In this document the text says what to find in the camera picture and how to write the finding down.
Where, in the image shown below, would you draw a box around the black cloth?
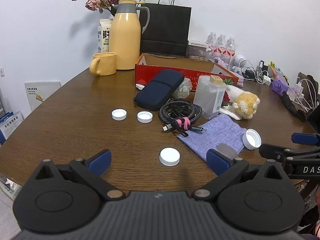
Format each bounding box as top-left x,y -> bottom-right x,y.
282,94 -> 307,122

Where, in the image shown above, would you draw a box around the black braided cable coil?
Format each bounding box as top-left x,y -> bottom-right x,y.
159,99 -> 207,137

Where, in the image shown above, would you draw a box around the purple fluffy headband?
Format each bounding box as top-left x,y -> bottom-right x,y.
214,56 -> 230,68
234,71 -> 245,88

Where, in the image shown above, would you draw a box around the translucent plastic bottle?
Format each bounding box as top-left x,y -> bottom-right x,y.
193,75 -> 227,120

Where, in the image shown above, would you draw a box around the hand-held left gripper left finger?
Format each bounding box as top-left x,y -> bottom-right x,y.
35,149 -> 127,201

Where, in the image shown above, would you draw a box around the purple plastic bag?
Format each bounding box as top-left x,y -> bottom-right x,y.
271,79 -> 290,96

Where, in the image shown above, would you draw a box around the orange cardboard box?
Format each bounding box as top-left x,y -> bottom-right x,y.
135,53 -> 239,92

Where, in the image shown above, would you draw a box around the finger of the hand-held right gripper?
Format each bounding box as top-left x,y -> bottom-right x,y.
259,143 -> 320,162
291,133 -> 320,146

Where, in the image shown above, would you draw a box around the small white desk fan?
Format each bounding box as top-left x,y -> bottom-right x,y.
232,54 -> 247,72

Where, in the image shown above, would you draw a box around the white yellow plush toy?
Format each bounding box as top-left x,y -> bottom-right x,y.
224,85 -> 260,120

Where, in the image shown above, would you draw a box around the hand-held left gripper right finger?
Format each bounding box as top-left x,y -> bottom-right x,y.
191,149 -> 285,201

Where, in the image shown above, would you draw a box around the white bottle cap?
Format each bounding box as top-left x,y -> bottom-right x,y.
242,128 -> 262,150
137,111 -> 153,123
111,109 -> 127,121
159,148 -> 181,166

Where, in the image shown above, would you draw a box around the crumpled clear plastic bag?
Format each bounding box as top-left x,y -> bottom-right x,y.
171,78 -> 193,99

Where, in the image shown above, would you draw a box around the yellow green snack packets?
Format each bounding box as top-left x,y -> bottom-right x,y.
269,61 -> 288,85

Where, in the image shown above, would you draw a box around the white milk carton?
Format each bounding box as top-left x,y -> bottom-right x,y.
97,18 -> 113,54

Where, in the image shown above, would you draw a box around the white cloth red print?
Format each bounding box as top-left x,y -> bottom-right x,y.
220,91 -> 241,120

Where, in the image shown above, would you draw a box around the black paper bag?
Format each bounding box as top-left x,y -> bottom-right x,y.
139,0 -> 192,57

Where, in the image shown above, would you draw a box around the purple knitted cloth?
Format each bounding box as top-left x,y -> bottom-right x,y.
176,113 -> 248,162

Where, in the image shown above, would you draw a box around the yellow mug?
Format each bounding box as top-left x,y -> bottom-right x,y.
89,52 -> 117,76

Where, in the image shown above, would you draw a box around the clear seed container white lid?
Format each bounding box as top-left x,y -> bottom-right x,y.
186,39 -> 210,62

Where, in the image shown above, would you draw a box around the yellow thermos jug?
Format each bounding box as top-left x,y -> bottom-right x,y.
109,0 -> 150,70

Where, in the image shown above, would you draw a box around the water bottle red label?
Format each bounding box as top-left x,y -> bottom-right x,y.
216,33 -> 227,58
225,37 -> 237,63
205,32 -> 218,55

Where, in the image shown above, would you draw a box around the white charger with cables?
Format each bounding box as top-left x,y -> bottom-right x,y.
287,78 -> 318,111

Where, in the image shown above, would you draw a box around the navy zip pouch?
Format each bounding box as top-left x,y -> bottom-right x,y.
133,69 -> 185,111

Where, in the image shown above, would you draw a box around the translucent round disc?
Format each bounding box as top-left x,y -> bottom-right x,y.
217,143 -> 238,160

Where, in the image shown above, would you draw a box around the brown bag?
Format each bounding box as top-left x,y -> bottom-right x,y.
297,72 -> 320,105

